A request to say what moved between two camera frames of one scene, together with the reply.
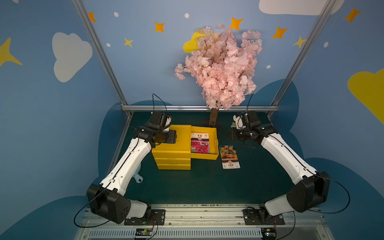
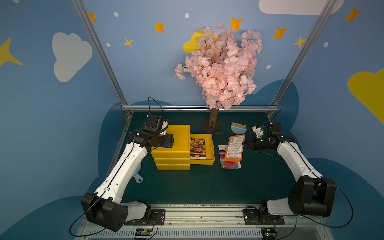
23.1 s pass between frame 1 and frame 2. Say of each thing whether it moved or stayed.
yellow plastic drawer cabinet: stayed
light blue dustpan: stayed
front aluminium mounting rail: stayed
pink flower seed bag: moved
